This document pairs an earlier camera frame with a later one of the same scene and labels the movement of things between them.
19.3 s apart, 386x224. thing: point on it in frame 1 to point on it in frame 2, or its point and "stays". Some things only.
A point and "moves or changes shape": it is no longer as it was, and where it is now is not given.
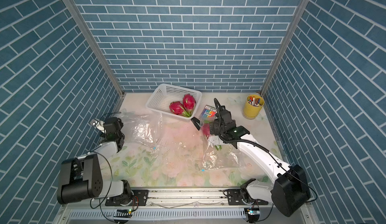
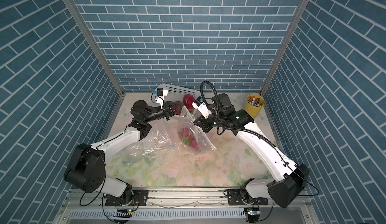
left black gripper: (120, 124) to (166, 111)
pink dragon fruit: (189, 102) stays
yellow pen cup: (253, 106) stays
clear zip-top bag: (219, 156) to (192, 137)
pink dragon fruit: (176, 107) stays
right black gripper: (216, 127) to (202, 120)
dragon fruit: (206, 129) moves or changes shape
